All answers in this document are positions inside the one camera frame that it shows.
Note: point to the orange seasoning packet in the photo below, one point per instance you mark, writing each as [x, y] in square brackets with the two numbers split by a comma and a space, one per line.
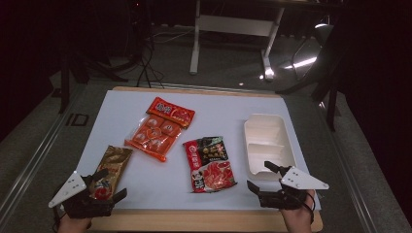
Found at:
[158, 132]

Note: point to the person's left hand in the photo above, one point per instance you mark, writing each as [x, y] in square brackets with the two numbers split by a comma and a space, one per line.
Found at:
[74, 226]

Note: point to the black chair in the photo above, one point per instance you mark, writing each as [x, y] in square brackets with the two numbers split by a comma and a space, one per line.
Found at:
[327, 58]

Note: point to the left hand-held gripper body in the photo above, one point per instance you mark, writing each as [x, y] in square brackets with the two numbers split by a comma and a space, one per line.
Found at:
[69, 189]

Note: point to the red and black seasoning packet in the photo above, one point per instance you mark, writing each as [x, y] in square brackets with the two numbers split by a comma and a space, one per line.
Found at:
[210, 165]

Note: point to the person's right hand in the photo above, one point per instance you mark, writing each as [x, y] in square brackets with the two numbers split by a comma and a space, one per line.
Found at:
[299, 220]

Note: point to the black metal stand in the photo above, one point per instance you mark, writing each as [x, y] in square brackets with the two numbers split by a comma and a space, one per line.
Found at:
[64, 84]

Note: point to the white metal desk frame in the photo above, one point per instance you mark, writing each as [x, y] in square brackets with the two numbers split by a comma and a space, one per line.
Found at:
[236, 26]

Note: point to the gold seasoning packet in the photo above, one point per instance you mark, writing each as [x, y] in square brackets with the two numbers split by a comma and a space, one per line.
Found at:
[115, 161]

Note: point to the white plastic container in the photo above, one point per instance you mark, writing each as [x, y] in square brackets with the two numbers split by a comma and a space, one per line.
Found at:
[268, 142]

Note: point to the white table mat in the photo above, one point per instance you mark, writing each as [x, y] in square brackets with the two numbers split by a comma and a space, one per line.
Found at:
[220, 110]

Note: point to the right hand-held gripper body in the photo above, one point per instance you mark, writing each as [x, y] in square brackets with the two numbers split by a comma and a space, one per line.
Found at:
[301, 181]

